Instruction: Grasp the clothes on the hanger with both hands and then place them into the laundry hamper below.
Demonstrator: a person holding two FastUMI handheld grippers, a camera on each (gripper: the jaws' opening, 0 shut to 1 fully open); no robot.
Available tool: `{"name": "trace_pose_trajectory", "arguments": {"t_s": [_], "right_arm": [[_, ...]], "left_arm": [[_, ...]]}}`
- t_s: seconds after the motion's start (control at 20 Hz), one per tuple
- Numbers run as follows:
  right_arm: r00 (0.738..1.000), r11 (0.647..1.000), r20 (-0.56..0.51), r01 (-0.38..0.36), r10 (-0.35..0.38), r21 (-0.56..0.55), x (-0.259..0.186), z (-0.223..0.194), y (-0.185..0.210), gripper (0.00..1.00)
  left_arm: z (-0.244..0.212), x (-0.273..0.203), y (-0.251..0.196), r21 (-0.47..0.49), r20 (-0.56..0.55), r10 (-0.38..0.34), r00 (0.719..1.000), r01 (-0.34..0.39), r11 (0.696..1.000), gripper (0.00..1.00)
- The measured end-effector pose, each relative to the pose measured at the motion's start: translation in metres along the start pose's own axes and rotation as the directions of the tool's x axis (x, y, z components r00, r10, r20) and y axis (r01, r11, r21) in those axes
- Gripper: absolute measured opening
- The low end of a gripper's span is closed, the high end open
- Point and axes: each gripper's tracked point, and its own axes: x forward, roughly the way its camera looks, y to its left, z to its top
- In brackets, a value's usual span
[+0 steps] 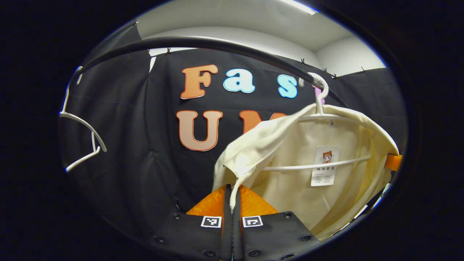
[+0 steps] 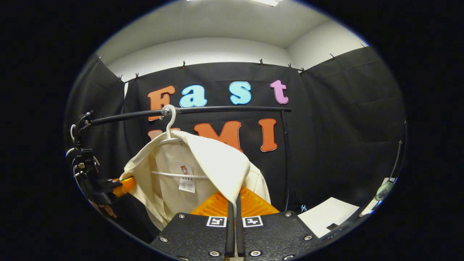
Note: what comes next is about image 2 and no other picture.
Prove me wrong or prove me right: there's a black backdrop cloth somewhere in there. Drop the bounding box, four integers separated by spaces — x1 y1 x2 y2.
65 47 406 243

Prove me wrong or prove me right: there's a white clothes hanger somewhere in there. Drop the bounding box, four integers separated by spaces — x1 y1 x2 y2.
152 104 211 180
65 124 77 157

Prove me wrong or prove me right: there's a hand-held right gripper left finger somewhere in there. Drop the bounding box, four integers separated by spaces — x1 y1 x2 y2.
149 190 236 261

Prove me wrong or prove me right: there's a row of black clips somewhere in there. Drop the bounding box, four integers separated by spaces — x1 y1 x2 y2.
96 43 366 81

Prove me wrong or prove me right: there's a black clothes rail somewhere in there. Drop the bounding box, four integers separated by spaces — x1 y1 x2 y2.
85 105 292 212

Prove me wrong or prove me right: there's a white paper sheet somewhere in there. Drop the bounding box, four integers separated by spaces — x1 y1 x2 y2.
297 197 359 238

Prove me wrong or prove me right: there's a cream jacket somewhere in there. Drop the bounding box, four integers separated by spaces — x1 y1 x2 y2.
120 130 272 232

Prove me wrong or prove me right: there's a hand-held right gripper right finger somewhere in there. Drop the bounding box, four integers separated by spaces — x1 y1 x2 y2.
236 186 322 261

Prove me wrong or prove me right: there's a ceiling light panel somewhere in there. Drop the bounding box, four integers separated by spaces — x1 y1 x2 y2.
187 0 283 7

